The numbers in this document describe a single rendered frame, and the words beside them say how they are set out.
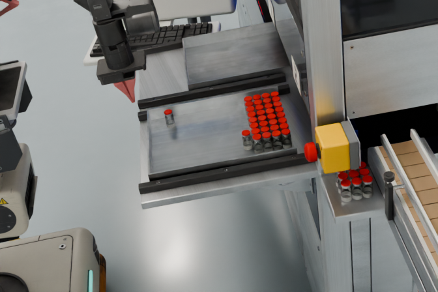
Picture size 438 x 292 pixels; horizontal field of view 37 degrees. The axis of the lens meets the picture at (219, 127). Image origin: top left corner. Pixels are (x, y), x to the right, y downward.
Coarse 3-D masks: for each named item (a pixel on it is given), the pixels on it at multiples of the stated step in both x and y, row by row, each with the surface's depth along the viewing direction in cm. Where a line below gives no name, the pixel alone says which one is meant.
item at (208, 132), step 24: (216, 96) 168; (240, 96) 168; (192, 120) 167; (216, 120) 166; (240, 120) 164; (168, 144) 161; (192, 144) 159; (216, 144) 158; (240, 144) 156; (168, 168) 153; (192, 168) 148; (216, 168) 148
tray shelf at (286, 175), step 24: (144, 72) 190; (168, 72) 188; (144, 96) 180; (288, 96) 169; (288, 120) 162; (144, 144) 163; (144, 168) 155; (288, 168) 147; (312, 168) 146; (168, 192) 147; (192, 192) 146; (216, 192) 146
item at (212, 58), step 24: (264, 24) 195; (192, 48) 196; (216, 48) 194; (240, 48) 192; (264, 48) 190; (192, 72) 185; (216, 72) 184; (240, 72) 182; (264, 72) 175; (288, 72) 176
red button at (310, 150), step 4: (308, 144) 132; (312, 144) 132; (304, 148) 132; (308, 148) 131; (312, 148) 131; (316, 148) 133; (304, 152) 133; (308, 152) 131; (312, 152) 131; (316, 152) 131; (308, 156) 131; (312, 156) 131; (316, 156) 131; (308, 160) 132; (312, 160) 132; (316, 160) 132
